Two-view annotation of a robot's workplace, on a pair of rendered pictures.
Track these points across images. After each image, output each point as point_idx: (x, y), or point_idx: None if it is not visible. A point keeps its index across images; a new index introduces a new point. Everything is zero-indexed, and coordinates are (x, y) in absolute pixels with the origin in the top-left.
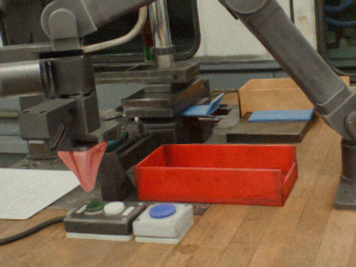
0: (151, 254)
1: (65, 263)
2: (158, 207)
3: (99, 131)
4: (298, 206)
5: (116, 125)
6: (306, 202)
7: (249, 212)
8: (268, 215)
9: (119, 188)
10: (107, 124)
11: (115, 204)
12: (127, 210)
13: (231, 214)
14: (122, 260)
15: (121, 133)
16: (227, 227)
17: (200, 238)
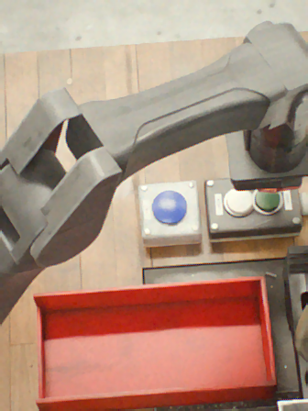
0: (159, 169)
1: None
2: (175, 205)
3: (236, 136)
4: (18, 315)
5: (229, 163)
6: (10, 329)
7: (80, 287)
8: (51, 282)
9: (284, 277)
10: (245, 164)
11: (240, 205)
12: (221, 205)
13: (103, 276)
14: (186, 151)
15: (234, 186)
16: (93, 242)
17: (117, 212)
